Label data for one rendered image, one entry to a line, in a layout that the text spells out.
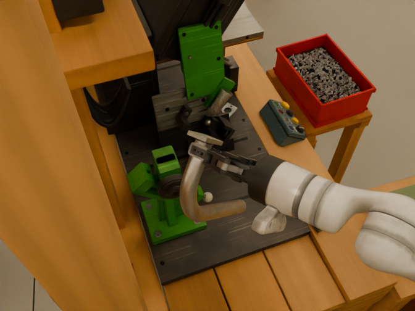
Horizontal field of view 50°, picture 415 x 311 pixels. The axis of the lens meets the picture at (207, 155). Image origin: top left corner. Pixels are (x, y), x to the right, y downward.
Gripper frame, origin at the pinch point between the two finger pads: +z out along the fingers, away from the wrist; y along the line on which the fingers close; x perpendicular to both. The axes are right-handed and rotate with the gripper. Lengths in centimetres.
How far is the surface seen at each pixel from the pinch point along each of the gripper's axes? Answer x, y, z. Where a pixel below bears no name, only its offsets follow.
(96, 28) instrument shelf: -12.9, 15.2, 17.1
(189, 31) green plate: -23.6, -27.0, 32.6
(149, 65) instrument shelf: -10.2, 11.3, 7.7
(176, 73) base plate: -15, -61, 58
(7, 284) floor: 99, -69, 116
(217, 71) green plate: -17, -40, 29
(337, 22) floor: -96, -245, 80
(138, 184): 14.3, -14.9, 22.4
